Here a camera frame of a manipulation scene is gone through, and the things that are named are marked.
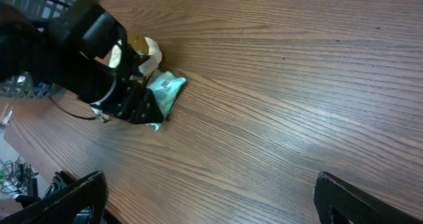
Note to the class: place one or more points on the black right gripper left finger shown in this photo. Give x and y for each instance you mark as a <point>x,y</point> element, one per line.
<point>90,191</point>

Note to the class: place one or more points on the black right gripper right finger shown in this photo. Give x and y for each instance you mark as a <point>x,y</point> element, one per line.
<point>337,201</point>

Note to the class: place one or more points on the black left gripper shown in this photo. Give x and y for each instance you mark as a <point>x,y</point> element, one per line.
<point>114,93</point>

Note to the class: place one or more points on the teal snack packet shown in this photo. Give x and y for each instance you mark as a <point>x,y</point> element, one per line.
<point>165,87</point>

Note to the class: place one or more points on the beige nut snack bag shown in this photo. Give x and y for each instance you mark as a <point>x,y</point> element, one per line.
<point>149,54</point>

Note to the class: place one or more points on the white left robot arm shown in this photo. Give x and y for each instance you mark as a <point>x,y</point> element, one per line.
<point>86,51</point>

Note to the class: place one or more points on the grey plastic basket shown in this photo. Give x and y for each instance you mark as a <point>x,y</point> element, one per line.
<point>48,49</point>

